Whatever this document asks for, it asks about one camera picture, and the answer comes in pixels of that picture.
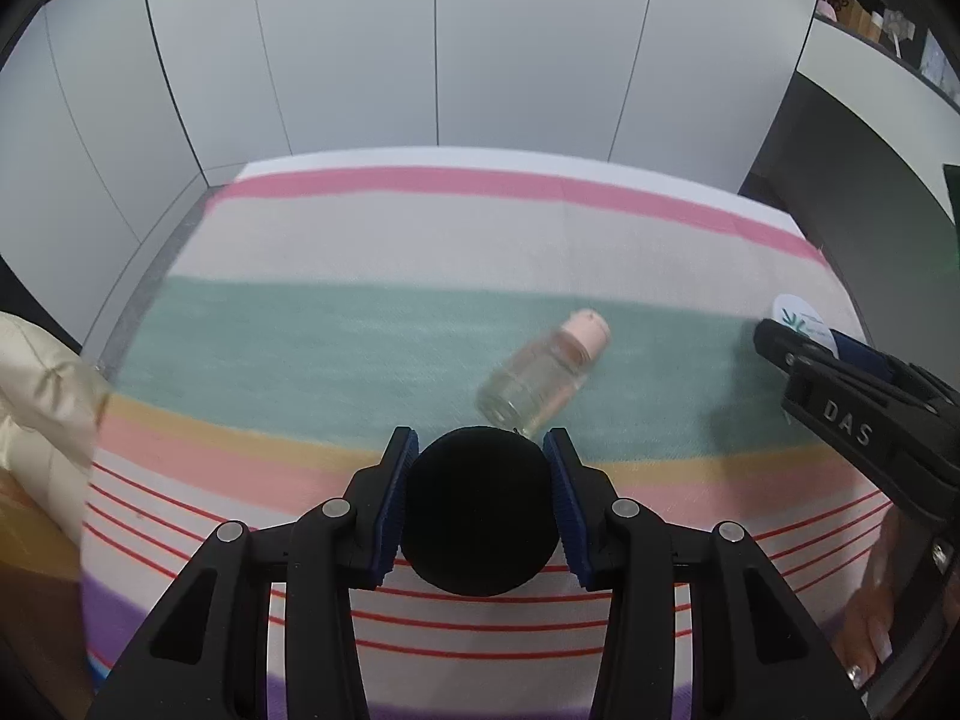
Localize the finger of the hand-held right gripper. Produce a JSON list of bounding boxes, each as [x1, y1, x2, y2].
[[829, 329, 938, 407], [752, 319, 878, 392]]

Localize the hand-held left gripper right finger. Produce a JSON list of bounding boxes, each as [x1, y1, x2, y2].
[[544, 427, 867, 720]]

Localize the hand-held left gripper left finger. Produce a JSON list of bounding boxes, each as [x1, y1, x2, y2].
[[88, 426, 419, 720]]

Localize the black round makeup puff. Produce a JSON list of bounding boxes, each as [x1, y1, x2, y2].
[[403, 426, 563, 597]]

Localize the person's right hand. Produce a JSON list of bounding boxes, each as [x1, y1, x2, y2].
[[832, 499, 935, 691]]

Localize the striped colourful cloth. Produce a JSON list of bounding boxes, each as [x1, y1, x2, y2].
[[79, 165, 893, 720]]

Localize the white curved counter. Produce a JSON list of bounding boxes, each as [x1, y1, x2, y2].
[[739, 15, 960, 241]]

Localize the small brown cardboard box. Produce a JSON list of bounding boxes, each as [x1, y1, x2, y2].
[[836, 0, 882, 38]]

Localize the cream padded chair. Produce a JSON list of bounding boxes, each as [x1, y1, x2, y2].
[[0, 311, 113, 548]]

